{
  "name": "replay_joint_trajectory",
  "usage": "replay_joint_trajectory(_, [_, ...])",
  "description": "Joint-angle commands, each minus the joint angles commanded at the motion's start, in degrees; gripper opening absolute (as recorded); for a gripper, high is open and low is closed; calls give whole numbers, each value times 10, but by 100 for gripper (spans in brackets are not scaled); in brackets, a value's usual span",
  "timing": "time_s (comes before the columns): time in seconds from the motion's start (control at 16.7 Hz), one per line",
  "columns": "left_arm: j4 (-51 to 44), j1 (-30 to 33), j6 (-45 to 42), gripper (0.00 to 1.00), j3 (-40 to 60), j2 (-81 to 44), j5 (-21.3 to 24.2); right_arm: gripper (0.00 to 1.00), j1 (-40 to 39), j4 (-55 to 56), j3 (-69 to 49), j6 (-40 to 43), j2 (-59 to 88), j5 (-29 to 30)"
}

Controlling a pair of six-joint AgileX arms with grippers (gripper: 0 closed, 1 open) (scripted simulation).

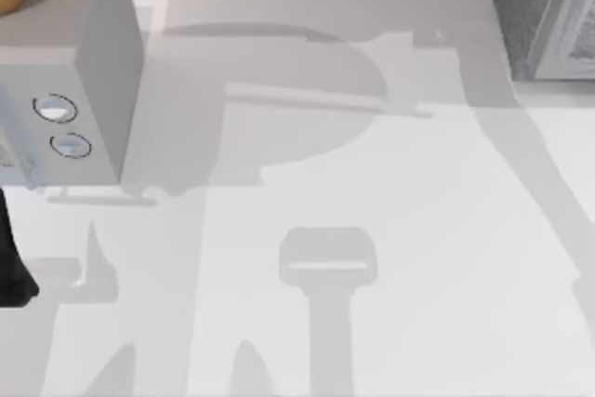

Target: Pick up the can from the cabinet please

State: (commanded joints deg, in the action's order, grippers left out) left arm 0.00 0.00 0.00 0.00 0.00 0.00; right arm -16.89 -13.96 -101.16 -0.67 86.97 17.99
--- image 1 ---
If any grey cabinet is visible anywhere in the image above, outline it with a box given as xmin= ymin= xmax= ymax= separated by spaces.
xmin=481 ymin=0 xmax=595 ymax=84

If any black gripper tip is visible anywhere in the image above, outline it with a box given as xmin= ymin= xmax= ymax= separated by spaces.
xmin=0 ymin=186 xmax=41 ymax=310

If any large microwave knob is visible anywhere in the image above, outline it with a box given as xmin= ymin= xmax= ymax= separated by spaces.
xmin=32 ymin=93 xmax=79 ymax=124

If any pale microwave oven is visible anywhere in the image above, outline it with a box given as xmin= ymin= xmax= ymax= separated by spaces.
xmin=0 ymin=0 xmax=145 ymax=190

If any small microwave knob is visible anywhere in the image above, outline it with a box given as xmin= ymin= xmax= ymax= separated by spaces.
xmin=48 ymin=132 xmax=93 ymax=160

